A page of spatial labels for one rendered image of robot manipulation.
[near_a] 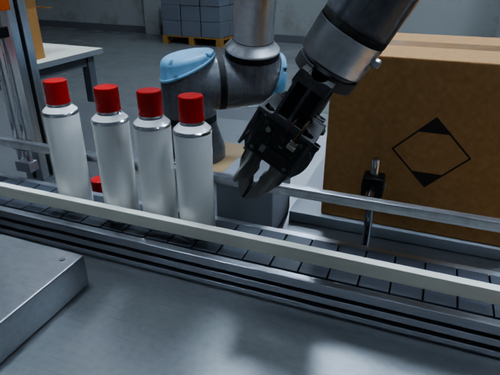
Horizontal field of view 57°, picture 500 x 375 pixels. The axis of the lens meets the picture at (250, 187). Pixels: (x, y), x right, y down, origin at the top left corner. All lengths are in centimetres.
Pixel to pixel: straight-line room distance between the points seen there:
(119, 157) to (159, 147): 7
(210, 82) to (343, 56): 53
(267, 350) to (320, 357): 6
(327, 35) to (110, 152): 35
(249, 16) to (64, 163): 45
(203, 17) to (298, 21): 152
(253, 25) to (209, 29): 662
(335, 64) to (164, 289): 38
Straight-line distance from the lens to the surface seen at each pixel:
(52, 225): 78
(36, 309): 64
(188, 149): 61
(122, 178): 70
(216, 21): 750
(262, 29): 96
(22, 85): 97
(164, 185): 67
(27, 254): 71
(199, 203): 64
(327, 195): 62
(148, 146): 64
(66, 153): 75
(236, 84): 98
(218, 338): 59
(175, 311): 63
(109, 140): 67
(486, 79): 70
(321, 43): 48
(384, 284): 61
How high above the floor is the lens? 124
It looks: 26 degrees down
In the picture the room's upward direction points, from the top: straight up
